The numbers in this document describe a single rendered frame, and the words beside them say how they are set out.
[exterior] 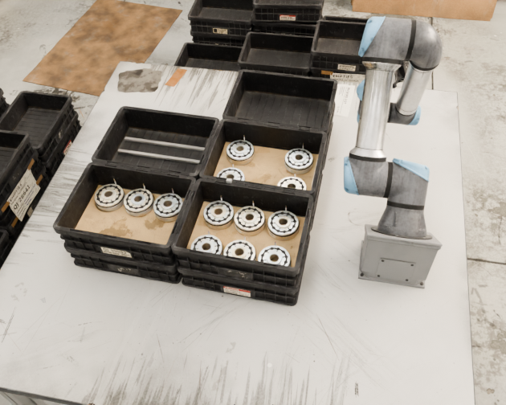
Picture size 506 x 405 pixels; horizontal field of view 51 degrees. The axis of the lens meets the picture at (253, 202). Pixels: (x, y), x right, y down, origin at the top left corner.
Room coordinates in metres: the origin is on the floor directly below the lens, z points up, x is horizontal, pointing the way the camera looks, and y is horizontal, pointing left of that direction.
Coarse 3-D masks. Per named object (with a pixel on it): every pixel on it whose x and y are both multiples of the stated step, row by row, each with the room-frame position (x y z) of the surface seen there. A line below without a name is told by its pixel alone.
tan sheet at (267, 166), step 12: (228, 144) 1.45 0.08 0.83; (264, 156) 1.38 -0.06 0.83; (276, 156) 1.37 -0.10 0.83; (312, 156) 1.36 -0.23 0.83; (216, 168) 1.33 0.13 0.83; (240, 168) 1.32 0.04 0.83; (252, 168) 1.32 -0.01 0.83; (264, 168) 1.32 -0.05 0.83; (276, 168) 1.31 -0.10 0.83; (312, 168) 1.30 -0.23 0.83; (252, 180) 1.26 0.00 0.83; (264, 180) 1.26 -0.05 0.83; (276, 180) 1.25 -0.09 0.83
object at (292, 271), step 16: (192, 192) 1.14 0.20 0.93; (272, 192) 1.12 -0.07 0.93; (288, 192) 1.11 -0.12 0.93; (304, 224) 0.98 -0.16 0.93; (176, 240) 0.95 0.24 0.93; (304, 240) 0.92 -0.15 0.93; (192, 256) 0.90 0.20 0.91; (208, 256) 0.88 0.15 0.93; (224, 256) 0.88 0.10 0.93; (288, 272) 0.81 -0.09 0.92
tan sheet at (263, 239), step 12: (204, 204) 1.16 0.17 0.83; (204, 228) 1.06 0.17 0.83; (228, 228) 1.05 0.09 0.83; (264, 228) 1.04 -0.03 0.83; (300, 228) 1.03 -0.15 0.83; (192, 240) 1.01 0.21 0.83; (228, 240) 1.00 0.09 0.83; (252, 240) 1.00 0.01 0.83; (264, 240) 0.99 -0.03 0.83; (276, 240) 0.99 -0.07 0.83; (288, 240) 0.99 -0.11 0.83; (288, 252) 0.94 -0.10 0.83
